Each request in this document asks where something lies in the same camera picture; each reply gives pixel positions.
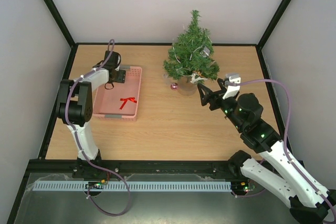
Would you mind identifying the pink bauble ornament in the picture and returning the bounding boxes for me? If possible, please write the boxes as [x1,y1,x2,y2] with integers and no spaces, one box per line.
[170,82,179,91]

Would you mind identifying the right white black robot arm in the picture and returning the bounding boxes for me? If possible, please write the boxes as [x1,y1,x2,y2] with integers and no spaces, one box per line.
[197,74,335,223]

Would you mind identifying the light blue cable duct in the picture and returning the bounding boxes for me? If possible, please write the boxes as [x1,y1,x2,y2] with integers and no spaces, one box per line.
[33,180,232,192]

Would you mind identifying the small green christmas tree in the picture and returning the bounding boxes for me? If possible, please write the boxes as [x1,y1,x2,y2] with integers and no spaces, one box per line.
[163,10,220,96]

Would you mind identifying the silver reindeer ornament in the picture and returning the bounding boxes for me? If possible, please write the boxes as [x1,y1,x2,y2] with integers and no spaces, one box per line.
[190,71,207,84]

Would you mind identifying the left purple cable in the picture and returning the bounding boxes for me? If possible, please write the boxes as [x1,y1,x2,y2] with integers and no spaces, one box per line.
[64,38,116,180]

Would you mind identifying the silver gift box ornament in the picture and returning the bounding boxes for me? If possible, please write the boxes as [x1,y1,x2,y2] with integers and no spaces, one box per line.
[201,46,211,57]

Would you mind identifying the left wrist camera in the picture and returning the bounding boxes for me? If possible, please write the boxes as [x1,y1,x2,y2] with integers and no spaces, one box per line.
[115,54,121,69]

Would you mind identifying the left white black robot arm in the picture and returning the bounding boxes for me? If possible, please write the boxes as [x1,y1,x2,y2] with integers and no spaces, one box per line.
[56,49,125,179]

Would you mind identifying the clear led string lights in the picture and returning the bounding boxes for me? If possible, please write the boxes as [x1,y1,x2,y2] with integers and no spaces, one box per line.
[163,26,214,77]

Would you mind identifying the purple cable loop front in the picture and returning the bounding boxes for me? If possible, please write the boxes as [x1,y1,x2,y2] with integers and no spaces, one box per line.
[85,173,132,217]

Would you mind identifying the pink plastic basket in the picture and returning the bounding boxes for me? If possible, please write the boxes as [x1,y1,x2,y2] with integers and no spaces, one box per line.
[92,66,142,121]

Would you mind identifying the red ribbon bow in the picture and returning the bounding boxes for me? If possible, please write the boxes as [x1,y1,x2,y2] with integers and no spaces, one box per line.
[120,97,138,111]

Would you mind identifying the black frame rail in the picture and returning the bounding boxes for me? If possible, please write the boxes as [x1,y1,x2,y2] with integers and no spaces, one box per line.
[25,159,246,181]

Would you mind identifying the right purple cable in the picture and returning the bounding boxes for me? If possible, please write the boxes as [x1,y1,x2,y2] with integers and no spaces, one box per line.
[228,78,336,224]

